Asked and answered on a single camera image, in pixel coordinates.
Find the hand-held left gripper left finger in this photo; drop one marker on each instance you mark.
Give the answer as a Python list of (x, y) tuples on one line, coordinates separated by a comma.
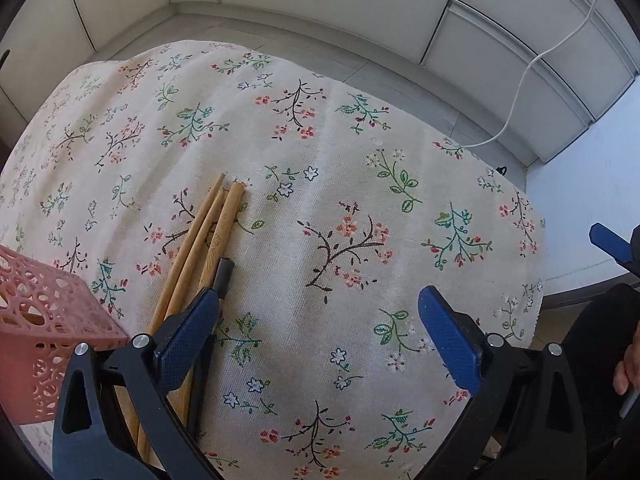
[(187, 332)]

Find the dark brown chopstick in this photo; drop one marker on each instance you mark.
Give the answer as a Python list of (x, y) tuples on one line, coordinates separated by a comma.
[(222, 275)]

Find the person's right hand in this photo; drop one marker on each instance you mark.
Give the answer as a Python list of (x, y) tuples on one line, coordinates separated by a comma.
[(626, 372)]

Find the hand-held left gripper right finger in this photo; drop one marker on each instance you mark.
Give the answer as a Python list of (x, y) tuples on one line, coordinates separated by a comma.
[(450, 335)]

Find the pile of bamboo chopsticks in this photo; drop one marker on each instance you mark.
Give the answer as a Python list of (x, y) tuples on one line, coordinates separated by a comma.
[(215, 230)]

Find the pink perforated utensil holder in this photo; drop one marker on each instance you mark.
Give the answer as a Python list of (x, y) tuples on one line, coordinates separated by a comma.
[(55, 330)]

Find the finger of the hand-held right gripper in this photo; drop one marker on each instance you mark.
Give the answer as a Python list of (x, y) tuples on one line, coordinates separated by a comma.
[(612, 245)]

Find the floral tablecloth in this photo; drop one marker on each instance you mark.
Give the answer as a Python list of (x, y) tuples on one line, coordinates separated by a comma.
[(320, 170)]

